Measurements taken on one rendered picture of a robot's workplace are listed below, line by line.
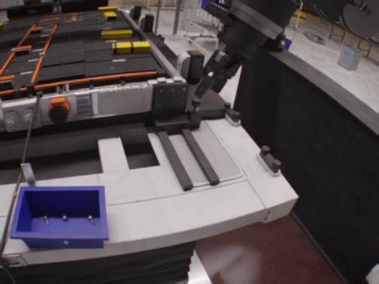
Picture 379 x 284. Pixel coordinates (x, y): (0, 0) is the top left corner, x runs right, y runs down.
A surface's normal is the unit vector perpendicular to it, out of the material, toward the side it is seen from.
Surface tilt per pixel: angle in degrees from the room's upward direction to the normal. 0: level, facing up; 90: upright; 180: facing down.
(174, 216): 0
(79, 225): 0
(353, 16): 94
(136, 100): 90
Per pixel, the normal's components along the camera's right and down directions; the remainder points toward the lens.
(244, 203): 0.13, -0.79
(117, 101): 0.36, 0.60
